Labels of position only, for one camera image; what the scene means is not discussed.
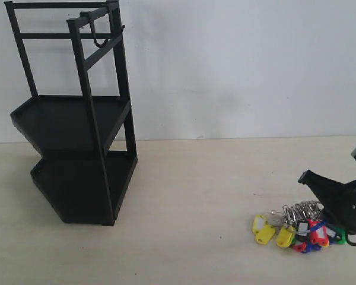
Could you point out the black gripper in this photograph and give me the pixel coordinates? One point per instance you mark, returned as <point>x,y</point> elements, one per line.
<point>339,199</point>

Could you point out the colourful key tag bunch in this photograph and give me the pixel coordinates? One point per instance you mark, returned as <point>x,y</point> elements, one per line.
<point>304,227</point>

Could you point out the black two-tier corner rack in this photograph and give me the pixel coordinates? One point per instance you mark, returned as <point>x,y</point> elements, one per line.
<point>86,143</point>

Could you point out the black metal hook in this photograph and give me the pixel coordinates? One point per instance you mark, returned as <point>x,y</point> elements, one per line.
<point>88,15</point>

